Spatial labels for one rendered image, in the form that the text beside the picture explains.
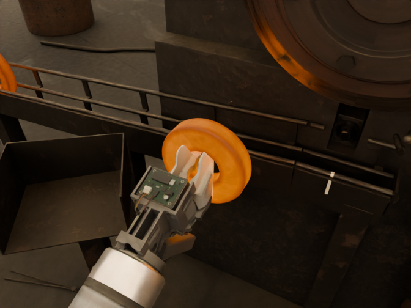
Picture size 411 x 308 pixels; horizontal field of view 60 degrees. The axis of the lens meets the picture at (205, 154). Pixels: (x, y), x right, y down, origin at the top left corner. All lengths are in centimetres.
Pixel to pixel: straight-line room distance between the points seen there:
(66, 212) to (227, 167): 44
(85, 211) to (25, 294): 72
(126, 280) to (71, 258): 110
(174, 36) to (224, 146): 45
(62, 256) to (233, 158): 113
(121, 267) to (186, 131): 22
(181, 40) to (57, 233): 52
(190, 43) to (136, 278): 58
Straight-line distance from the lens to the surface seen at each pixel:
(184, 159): 55
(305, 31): 55
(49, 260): 158
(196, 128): 54
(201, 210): 53
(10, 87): 132
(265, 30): 66
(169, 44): 89
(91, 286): 47
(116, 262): 46
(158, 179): 49
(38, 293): 151
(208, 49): 85
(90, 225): 83
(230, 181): 57
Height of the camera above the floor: 123
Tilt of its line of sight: 41 degrees down
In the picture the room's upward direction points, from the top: straight up
